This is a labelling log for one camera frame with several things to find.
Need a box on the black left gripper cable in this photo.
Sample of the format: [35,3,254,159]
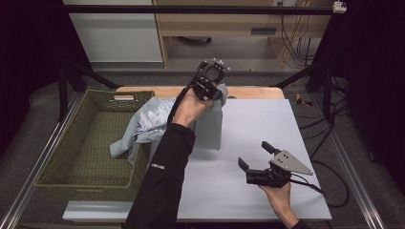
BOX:
[167,62,204,125]

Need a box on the white cabinet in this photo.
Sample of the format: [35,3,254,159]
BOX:
[62,0,164,63]

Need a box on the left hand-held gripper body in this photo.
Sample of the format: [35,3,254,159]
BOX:
[191,57,231,102]

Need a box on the wooden desk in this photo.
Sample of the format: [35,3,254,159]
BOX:
[152,0,335,69]

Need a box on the person's left hand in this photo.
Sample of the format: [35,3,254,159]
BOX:
[172,88,215,128]

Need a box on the white plug adapter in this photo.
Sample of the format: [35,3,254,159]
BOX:
[331,1,348,14]

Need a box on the black metal frame bar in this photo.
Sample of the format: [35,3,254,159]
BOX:
[62,4,334,16]

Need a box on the yellow black tool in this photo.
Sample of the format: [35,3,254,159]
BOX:
[295,93,313,107]

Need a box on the light grey printed shirt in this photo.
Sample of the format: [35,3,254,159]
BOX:
[109,83,229,166]

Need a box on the green woven basket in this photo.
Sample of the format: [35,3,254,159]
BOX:
[33,89,156,202]

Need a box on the person's right hand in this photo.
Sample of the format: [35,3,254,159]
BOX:
[258,180,300,229]

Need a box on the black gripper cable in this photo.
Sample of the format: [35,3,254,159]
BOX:
[288,158,351,209]
[167,62,204,125]

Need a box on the bundle of black cables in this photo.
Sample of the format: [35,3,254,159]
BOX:
[280,14,316,69]

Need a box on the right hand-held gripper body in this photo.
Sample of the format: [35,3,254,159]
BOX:
[245,150,314,189]

